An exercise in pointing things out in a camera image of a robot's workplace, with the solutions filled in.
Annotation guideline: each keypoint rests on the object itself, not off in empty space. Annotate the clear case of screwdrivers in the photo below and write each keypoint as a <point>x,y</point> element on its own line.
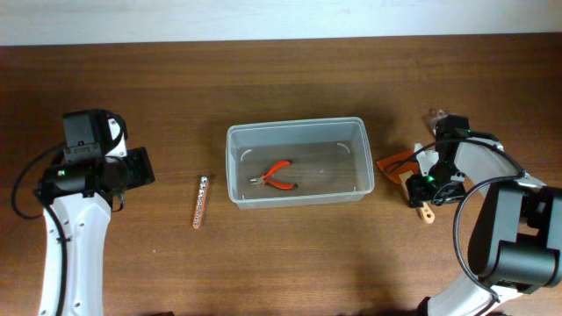
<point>433,117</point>

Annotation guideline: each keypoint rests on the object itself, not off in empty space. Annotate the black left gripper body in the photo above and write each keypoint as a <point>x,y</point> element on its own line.
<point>136,168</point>

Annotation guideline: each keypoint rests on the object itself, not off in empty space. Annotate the clear plastic storage container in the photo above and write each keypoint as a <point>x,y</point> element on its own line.
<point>331,162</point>

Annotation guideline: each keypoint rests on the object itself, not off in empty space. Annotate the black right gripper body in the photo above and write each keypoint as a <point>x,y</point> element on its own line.
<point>438,188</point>

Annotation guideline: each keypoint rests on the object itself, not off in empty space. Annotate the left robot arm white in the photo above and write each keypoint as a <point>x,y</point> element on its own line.
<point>78,196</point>

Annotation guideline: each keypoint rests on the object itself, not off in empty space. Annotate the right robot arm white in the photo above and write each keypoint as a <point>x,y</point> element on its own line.
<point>507,225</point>

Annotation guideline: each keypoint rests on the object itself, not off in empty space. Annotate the orange handled pliers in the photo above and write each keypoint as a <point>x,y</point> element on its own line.
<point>269,177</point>

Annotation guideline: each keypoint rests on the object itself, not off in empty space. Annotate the orange scraper with wooden handle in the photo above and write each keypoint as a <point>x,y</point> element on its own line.
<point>398,169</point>

